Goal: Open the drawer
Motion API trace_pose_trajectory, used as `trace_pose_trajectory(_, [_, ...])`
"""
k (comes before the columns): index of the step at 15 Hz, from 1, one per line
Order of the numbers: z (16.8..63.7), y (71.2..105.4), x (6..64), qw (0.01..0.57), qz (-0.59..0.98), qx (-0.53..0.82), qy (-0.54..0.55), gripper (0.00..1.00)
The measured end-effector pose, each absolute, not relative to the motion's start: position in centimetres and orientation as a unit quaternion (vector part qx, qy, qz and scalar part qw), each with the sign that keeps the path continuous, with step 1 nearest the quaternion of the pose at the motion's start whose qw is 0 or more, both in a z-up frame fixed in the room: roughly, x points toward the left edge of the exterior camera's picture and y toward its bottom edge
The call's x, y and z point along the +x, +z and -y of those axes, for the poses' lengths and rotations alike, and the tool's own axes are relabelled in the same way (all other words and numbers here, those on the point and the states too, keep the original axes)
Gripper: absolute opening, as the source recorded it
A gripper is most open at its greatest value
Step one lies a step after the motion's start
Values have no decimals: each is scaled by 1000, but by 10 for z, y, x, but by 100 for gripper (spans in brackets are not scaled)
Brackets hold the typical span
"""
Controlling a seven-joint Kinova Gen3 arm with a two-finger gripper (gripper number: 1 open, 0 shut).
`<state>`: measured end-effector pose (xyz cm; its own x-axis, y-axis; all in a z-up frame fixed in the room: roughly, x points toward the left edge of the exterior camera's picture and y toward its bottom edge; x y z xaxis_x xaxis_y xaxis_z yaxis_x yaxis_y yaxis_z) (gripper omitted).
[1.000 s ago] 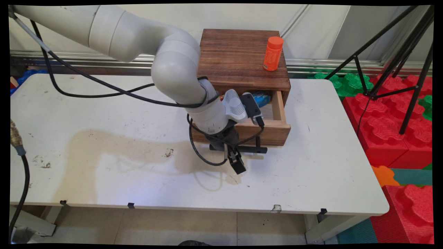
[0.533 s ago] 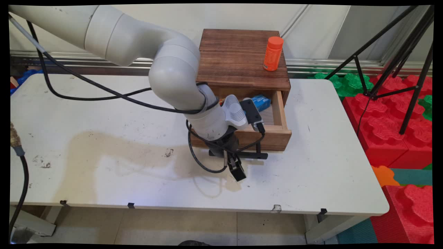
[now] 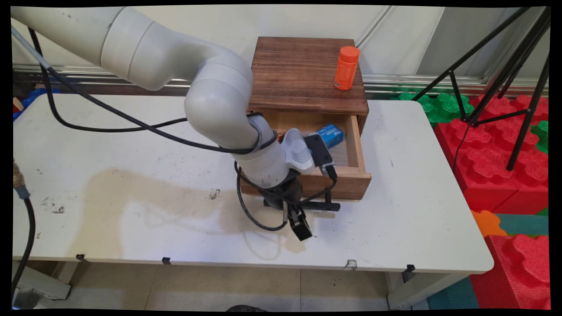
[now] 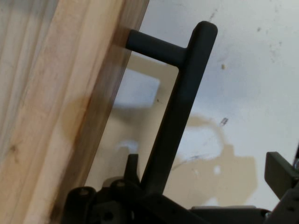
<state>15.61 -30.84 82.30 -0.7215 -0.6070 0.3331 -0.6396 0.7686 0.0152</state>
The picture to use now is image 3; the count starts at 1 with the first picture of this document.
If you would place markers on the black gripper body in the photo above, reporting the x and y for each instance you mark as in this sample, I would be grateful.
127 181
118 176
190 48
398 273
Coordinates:
283 193

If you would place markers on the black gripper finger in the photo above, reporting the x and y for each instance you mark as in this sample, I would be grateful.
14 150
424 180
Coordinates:
302 213
303 230

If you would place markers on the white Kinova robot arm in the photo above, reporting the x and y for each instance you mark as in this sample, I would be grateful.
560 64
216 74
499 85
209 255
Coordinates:
210 109

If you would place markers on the small colourful packet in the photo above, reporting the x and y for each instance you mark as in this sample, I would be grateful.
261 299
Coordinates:
281 136

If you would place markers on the blue carton box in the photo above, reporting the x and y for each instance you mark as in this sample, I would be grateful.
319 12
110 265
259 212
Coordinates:
331 136

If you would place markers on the dark wooden drawer cabinet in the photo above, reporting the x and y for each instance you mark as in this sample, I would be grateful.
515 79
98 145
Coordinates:
303 74

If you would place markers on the orange plastic bottle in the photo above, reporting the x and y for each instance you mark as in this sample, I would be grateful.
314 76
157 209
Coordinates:
347 70

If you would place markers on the orange foam piece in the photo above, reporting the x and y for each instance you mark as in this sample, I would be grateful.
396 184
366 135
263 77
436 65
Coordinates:
485 224

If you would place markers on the large red foam block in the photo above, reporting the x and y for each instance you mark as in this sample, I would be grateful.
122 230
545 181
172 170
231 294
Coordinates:
487 166

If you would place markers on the teal foam mat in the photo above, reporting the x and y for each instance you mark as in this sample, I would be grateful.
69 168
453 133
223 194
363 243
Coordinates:
524 224

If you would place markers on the black tripod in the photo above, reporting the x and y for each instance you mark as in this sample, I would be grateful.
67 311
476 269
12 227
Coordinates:
500 87

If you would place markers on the small green foam block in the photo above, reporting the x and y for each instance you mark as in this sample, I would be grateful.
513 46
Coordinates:
542 136

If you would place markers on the blue foam block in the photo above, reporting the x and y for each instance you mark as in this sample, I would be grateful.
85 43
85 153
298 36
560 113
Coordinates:
26 101

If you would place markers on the grey ribbed camera mount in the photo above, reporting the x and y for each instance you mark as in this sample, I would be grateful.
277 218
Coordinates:
298 151

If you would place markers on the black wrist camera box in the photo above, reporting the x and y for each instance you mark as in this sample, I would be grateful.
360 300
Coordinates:
319 151

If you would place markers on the white table leg frame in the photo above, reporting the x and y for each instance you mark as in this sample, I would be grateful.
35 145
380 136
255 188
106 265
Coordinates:
44 283
417 289

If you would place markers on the aluminium wall rail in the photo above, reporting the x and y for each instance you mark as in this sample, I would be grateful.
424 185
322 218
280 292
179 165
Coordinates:
395 81

